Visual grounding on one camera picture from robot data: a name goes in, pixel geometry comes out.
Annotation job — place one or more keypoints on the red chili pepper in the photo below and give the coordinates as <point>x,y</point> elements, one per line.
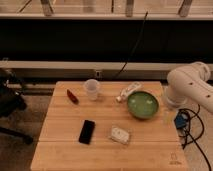
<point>72,97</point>

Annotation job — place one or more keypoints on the wall power outlet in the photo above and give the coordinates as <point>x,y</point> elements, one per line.
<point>98,73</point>

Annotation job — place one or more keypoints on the black office chair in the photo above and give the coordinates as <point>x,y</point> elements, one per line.
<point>10,99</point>

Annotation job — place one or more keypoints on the green bowl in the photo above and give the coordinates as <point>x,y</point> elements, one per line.
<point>142,105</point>

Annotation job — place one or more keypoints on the clear plastic cup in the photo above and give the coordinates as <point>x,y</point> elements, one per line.
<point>92,88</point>

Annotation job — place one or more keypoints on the blue connector box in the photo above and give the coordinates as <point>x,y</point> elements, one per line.
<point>180,122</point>

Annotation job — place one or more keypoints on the white packaged block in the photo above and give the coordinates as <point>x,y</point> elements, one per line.
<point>119,135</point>

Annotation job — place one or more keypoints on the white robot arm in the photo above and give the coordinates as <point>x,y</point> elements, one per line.
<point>189,82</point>

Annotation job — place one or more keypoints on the black rectangular eraser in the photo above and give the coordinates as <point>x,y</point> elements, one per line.
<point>86,132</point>

